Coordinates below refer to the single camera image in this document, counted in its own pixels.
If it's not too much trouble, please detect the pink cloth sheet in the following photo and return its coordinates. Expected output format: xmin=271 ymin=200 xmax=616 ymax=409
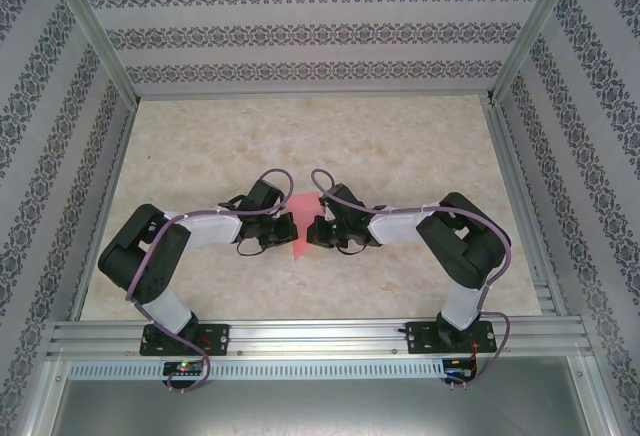
xmin=285 ymin=190 xmax=322 ymax=263

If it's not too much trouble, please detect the grey metal sheet panel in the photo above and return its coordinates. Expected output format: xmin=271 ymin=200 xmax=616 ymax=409
xmin=44 ymin=358 xmax=616 ymax=436

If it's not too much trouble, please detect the small circuit board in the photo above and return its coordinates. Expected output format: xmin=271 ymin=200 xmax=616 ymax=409
xmin=163 ymin=361 xmax=204 ymax=376
xmin=444 ymin=358 xmax=479 ymax=382

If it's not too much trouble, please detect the aluminium mounting rail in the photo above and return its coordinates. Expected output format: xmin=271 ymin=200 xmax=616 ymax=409
xmin=47 ymin=318 xmax=594 ymax=360

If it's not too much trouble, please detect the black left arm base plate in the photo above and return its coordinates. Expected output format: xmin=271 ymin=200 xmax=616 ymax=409
xmin=139 ymin=323 xmax=231 ymax=357

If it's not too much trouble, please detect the slotted grey cable duct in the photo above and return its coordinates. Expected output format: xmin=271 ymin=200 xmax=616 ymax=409
xmin=67 ymin=359 xmax=446 ymax=380

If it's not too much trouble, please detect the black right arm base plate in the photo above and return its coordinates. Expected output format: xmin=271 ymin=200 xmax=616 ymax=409
xmin=407 ymin=319 xmax=499 ymax=356

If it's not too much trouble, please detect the aluminium side rail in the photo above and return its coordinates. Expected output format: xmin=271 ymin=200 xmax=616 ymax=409
xmin=69 ymin=100 xmax=139 ymax=322
xmin=482 ymin=98 xmax=571 ymax=320

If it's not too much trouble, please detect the aluminium frame post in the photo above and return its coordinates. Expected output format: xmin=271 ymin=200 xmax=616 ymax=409
xmin=44 ymin=0 xmax=141 ymax=110
xmin=485 ymin=0 xmax=587 ymax=107

